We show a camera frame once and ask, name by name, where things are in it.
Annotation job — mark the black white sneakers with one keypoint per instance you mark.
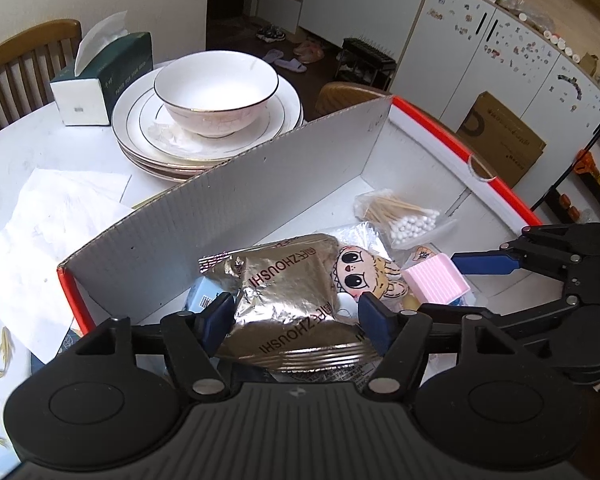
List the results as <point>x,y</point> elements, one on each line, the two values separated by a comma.
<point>271,33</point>

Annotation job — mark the black metal rack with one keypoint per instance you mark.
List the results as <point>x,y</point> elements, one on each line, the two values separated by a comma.
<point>367,62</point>

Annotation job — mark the small orange white packet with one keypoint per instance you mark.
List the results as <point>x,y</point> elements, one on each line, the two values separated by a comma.
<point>422,253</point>

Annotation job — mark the stack of white plates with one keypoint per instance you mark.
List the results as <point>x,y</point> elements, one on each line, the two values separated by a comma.
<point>145,140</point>

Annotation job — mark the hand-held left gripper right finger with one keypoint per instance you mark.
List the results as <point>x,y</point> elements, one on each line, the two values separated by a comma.
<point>375,322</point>

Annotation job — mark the white marble desktop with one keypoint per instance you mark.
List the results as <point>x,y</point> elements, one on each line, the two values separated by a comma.
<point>30,150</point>

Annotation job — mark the blue printed table mat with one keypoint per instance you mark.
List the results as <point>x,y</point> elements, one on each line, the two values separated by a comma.
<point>0,360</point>

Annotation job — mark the crumpled white paper sheet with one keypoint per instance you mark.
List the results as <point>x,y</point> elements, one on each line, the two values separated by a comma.
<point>45,260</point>

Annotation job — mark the pink slippers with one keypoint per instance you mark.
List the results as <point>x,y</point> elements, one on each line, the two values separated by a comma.
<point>310,51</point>

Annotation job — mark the cartoon face plush doll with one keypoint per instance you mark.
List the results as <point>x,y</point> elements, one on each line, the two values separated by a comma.
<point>360,272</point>

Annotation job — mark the pink ridged block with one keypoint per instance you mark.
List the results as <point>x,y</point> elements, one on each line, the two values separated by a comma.
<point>435,280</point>

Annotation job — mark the white gold-rimmed bowl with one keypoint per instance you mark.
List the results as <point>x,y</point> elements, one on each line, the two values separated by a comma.
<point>215,95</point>

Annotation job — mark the brown cardboard carton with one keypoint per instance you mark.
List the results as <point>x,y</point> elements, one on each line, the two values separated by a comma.
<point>505,135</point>

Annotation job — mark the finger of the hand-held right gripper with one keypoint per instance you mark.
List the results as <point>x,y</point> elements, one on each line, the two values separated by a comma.
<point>480,263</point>
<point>445,311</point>

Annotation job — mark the red cardboard box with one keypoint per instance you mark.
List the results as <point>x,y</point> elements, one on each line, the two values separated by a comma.
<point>230,200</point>

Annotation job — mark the flat white paper sheet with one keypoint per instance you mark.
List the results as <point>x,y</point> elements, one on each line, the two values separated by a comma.
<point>105,185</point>

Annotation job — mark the purple slipper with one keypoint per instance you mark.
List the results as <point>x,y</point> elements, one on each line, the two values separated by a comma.
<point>274,55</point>
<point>291,65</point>

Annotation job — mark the white sticker-covered cabinet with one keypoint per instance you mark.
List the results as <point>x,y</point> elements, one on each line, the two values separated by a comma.
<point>505,45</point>

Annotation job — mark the light blue small box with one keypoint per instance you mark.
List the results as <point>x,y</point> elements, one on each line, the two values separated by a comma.
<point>202,295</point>

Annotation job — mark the curved-back wooden chair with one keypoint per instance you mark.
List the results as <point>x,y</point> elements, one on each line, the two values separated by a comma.
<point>350,97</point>

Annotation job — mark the gold foil snack packet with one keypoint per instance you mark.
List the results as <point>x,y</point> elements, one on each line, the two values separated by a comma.
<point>285,300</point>

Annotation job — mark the green white tissue box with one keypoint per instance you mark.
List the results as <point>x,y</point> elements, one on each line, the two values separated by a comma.
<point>115,80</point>

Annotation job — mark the cotton swab bag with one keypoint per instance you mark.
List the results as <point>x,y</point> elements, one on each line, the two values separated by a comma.
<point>400,217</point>

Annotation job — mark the slatted wooden dining chair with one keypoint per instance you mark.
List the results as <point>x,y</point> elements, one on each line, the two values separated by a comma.
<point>15,70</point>

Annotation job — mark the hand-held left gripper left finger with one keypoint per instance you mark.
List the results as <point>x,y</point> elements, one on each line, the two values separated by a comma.
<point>215,322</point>

